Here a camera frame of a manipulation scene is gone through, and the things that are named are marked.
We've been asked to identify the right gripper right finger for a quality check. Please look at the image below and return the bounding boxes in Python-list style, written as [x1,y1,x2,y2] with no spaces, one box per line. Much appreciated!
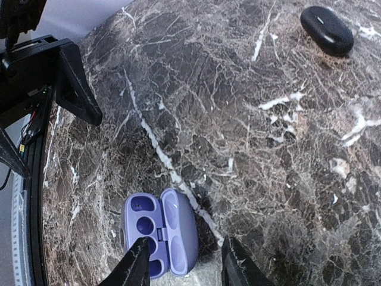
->
[221,236,274,286]

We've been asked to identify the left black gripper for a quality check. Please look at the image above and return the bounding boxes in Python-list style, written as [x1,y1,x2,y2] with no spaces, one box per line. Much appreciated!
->
[1,35,103,178]

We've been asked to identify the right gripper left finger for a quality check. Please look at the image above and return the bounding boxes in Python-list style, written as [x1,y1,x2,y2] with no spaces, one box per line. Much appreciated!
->
[98,237,150,286]

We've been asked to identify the purple charging case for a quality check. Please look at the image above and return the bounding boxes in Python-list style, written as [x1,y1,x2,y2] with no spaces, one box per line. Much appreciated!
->
[121,188,199,279]

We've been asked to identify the black earbud charging case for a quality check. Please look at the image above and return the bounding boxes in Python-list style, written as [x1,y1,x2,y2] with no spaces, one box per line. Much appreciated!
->
[300,6,354,57]

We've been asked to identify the white slotted cable duct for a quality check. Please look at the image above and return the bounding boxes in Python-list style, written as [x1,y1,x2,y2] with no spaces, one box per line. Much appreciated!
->
[11,174,32,286]

